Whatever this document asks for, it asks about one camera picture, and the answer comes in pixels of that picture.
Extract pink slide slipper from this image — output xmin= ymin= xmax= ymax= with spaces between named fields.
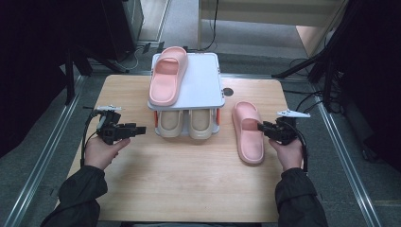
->
xmin=148 ymin=45 xmax=189 ymax=107
xmin=232 ymin=100 xmax=266 ymax=166

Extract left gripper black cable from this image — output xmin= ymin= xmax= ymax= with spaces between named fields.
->
xmin=79 ymin=108 xmax=106 ymax=168

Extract cream clog shoe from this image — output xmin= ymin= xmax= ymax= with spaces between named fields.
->
xmin=188 ymin=109 xmax=215 ymax=140
xmin=156 ymin=109 xmax=184 ymax=138

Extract person's right hand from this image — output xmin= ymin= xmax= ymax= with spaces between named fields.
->
xmin=268 ymin=137 xmax=305 ymax=173

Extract person's left hand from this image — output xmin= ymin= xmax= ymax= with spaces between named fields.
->
xmin=83 ymin=135 xmax=131 ymax=171

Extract white shoe rack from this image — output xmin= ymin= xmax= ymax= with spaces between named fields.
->
xmin=147 ymin=52 xmax=227 ymax=138

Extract black hanging cable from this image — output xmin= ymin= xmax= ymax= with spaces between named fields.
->
xmin=200 ymin=0 xmax=220 ymax=52

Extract black floor cables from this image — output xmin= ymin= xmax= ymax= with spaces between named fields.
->
xmin=283 ymin=89 xmax=327 ymax=122

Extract black tripod stand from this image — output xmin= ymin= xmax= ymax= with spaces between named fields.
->
xmin=271 ymin=0 xmax=351 ymax=113

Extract light wooden cabinet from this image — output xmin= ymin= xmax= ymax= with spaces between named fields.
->
xmin=198 ymin=0 xmax=349 ymax=59

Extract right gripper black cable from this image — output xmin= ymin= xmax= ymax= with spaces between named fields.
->
xmin=283 ymin=120 xmax=309 ymax=174

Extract black stand legs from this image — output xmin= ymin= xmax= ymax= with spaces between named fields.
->
xmin=61 ymin=46 xmax=131 ymax=106

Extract metal floor rail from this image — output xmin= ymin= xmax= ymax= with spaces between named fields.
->
xmin=310 ymin=79 xmax=384 ymax=227
xmin=1 ymin=75 xmax=89 ymax=227

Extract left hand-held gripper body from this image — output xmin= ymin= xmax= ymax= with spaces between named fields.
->
xmin=95 ymin=105 xmax=128 ymax=146

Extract white floor cable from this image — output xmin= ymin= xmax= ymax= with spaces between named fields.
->
xmin=114 ymin=46 xmax=145 ymax=72

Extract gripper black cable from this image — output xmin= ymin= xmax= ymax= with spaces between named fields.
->
xmin=283 ymin=120 xmax=309 ymax=174
xmin=79 ymin=108 xmax=106 ymax=168

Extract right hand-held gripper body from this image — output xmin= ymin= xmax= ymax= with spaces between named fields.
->
xmin=268 ymin=109 xmax=312 ymax=147

